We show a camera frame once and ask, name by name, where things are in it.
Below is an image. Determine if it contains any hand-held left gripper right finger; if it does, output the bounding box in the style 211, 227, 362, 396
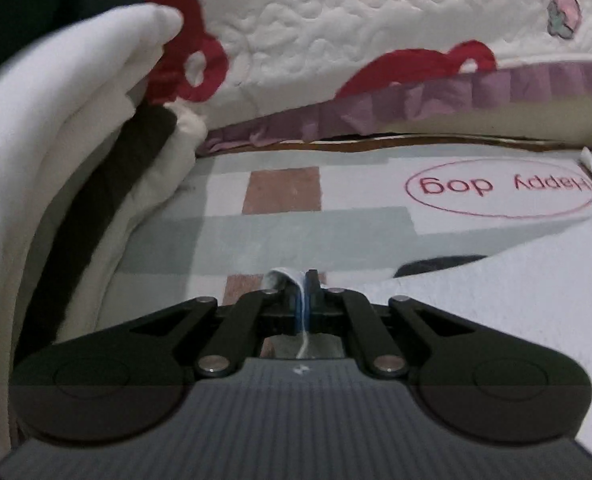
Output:
303, 269, 477, 378

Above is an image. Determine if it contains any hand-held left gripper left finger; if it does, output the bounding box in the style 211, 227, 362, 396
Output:
128, 285, 302, 378

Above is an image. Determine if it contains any light grey t-shirt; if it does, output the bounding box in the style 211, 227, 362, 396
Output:
265, 135, 592, 461

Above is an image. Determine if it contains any stack of folded clothes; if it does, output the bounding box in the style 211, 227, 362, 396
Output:
0, 0, 149, 88

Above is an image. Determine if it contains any checked dog print mat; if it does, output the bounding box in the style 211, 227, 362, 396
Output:
111, 152, 592, 361

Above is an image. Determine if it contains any cream folded garment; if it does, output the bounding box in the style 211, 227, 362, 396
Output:
0, 85, 147, 461
56, 110, 209, 346

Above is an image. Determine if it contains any dark brown folded garment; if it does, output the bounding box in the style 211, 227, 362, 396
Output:
13, 105, 179, 356

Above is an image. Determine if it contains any bear print quilt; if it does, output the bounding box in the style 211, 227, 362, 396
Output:
141, 0, 592, 133

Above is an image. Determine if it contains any white folded garment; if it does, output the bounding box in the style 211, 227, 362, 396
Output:
0, 2, 184, 171

